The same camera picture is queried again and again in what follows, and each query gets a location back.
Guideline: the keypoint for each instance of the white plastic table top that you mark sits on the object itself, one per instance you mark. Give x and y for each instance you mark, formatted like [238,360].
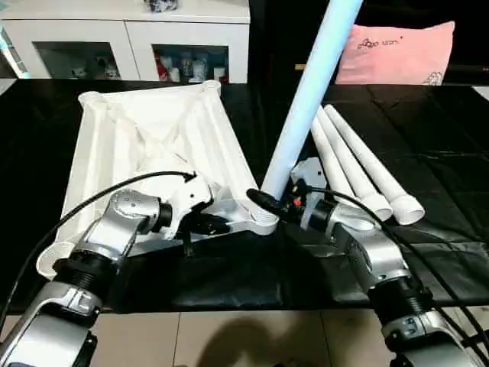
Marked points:
[153,130]

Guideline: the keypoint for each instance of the white plastic table leg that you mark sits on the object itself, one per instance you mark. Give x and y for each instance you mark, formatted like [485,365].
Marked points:
[313,76]
[351,160]
[341,177]
[374,157]

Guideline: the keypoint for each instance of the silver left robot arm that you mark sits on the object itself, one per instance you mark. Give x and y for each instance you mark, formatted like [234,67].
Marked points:
[114,229]

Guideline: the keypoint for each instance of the black work mat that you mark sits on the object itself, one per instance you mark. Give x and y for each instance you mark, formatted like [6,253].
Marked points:
[229,275]

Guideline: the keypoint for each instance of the red bottle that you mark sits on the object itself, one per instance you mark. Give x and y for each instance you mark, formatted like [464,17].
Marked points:
[160,69]

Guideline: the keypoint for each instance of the black cabinet with gold label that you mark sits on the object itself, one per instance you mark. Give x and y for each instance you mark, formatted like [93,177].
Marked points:
[275,38]

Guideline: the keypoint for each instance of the pink pillow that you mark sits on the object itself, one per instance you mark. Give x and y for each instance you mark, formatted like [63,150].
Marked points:
[397,53]

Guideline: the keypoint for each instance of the white glass-door cabinet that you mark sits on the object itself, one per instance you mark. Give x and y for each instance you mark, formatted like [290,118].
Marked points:
[92,30]

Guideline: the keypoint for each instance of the dark patterned ornament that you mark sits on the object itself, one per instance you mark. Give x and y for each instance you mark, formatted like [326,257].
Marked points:
[163,4]

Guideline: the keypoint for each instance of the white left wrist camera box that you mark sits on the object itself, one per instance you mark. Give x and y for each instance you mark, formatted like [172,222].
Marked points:
[183,199]

